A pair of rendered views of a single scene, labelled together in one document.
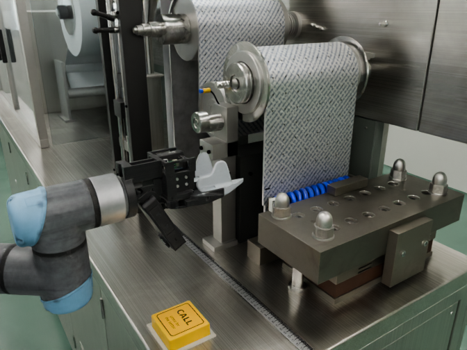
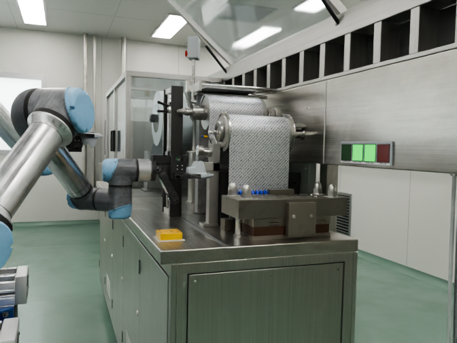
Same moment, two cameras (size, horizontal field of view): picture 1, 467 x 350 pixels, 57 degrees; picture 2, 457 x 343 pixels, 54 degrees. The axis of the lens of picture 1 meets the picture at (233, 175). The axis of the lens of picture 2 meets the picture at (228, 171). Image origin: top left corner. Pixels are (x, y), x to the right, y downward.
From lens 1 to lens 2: 91 cm
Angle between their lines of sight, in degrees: 23
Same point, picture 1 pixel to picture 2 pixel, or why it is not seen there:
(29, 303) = (96, 332)
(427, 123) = (326, 158)
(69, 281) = (121, 201)
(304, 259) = (234, 208)
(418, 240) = (306, 212)
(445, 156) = not seen: outside the picture
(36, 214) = (113, 165)
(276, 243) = (226, 207)
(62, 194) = (124, 160)
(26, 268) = (104, 194)
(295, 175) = (249, 182)
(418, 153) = not seen: outside the picture
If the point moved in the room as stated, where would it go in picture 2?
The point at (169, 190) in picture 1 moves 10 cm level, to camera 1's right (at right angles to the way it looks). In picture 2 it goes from (172, 169) to (201, 169)
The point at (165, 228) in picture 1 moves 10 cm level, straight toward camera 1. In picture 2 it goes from (168, 188) to (162, 191)
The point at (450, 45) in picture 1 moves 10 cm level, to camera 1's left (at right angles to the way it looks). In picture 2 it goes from (331, 114) to (302, 113)
